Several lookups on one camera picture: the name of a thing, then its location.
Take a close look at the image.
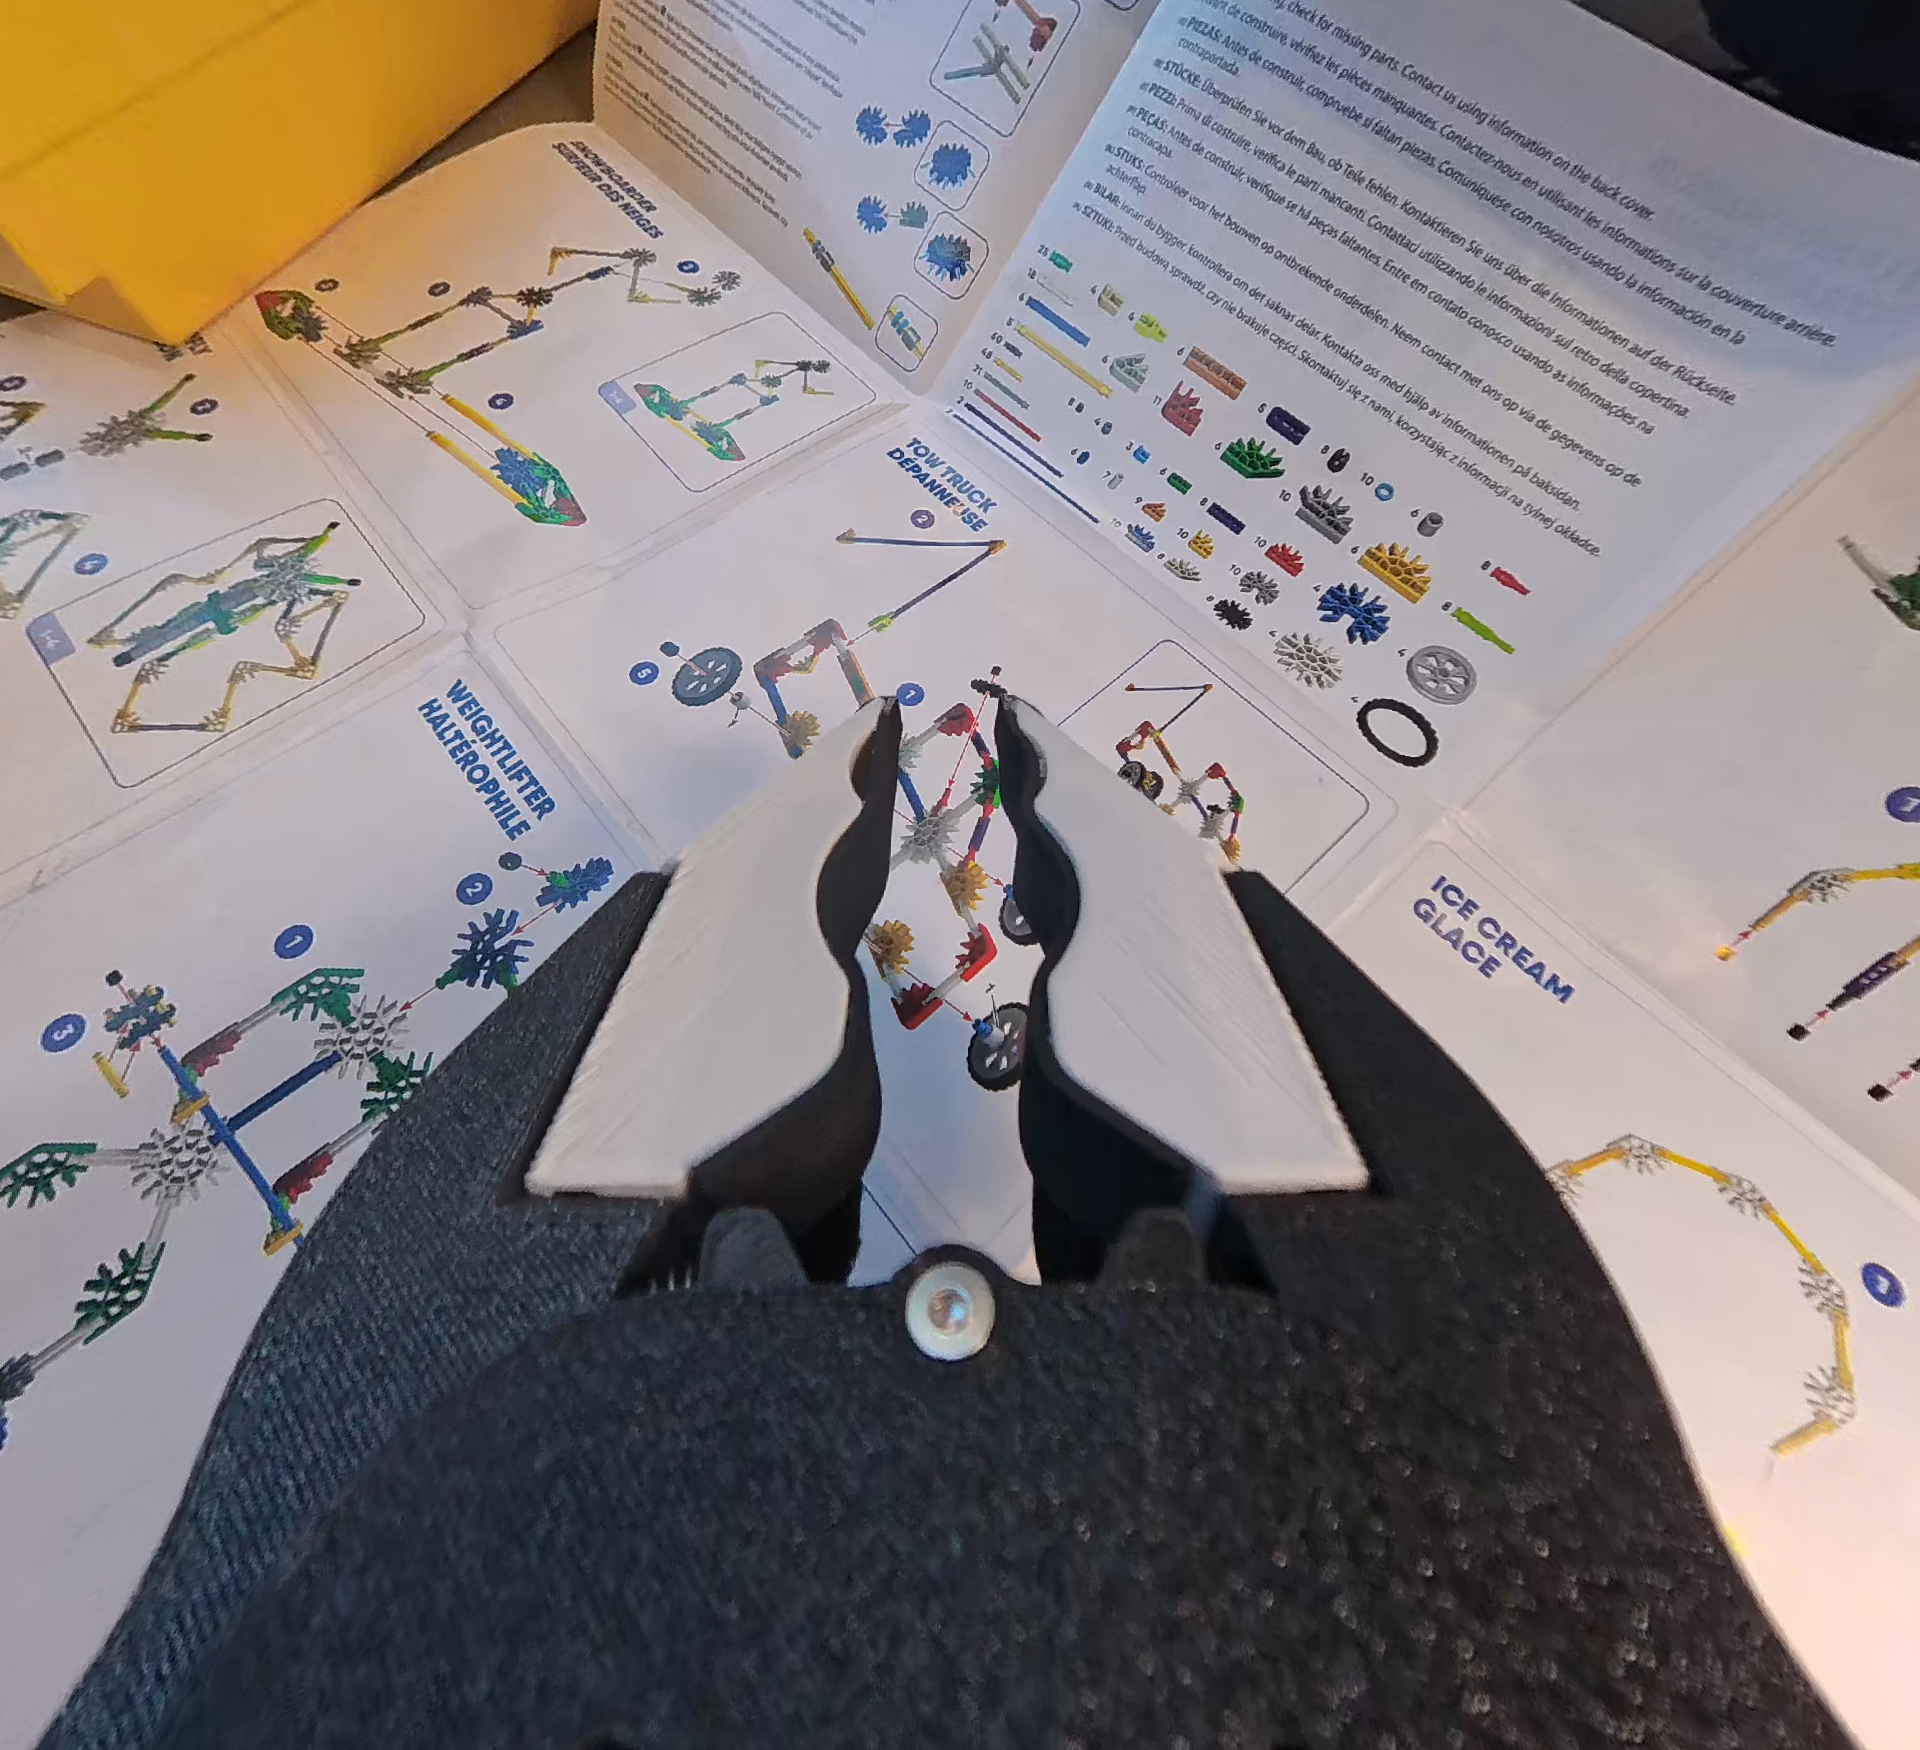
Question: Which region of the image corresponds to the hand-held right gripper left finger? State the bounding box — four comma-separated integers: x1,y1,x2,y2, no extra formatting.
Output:
524,698,901,1287

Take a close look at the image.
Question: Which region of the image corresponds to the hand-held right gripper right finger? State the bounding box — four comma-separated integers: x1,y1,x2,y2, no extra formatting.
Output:
993,698,1369,1285

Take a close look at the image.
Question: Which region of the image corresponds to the white instruction sheet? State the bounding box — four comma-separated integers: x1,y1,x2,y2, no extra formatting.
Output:
0,0,1920,1750

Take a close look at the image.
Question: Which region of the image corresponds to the yellow plastic bin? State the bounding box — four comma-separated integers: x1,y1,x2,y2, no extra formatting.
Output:
0,0,618,345

